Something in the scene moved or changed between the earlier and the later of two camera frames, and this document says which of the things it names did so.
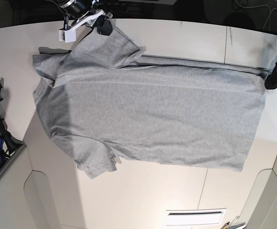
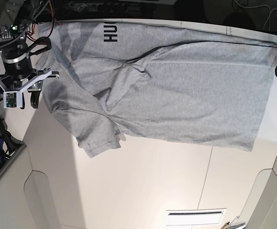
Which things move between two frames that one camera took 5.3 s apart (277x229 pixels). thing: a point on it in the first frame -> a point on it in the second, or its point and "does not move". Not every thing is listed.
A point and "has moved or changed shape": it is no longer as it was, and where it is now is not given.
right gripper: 104,26 -> 35,89
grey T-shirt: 103,100 has moved or changed shape
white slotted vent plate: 194,216 does not move
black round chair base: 239,19 does not move
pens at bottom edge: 233,224 does not move
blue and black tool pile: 2,147 does not move
